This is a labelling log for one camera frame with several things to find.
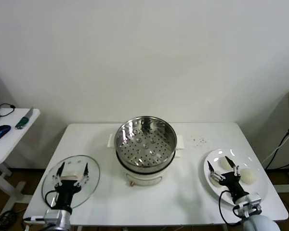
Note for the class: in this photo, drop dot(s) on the white oval plate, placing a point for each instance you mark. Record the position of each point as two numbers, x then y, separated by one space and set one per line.
253 158

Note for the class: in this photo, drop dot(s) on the white side table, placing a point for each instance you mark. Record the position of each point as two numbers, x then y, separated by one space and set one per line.
12 144

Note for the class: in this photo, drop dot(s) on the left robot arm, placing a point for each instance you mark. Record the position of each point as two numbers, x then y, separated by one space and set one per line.
62 227

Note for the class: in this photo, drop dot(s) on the white electric cooker base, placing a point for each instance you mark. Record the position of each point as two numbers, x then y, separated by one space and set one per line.
144 179

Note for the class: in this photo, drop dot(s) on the blue computer mouse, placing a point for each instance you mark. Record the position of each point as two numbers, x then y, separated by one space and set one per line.
0 132

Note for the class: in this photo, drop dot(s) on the stainless steel steamer basket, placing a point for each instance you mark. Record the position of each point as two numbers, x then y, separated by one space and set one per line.
147 144

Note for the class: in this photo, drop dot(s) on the white steamed baozi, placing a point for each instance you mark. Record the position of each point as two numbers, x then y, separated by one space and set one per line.
224 163
249 176
214 181

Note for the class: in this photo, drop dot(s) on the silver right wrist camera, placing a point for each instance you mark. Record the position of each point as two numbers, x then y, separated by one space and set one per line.
251 199

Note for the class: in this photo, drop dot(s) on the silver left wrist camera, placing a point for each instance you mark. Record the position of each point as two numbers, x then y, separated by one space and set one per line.
55 215

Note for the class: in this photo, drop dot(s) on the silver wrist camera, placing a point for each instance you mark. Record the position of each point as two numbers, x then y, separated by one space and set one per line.
251 199
55 215

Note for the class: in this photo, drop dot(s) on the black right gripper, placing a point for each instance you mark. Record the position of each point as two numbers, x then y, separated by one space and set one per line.
231 184

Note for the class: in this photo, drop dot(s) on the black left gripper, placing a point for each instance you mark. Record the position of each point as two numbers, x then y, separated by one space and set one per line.
65 192

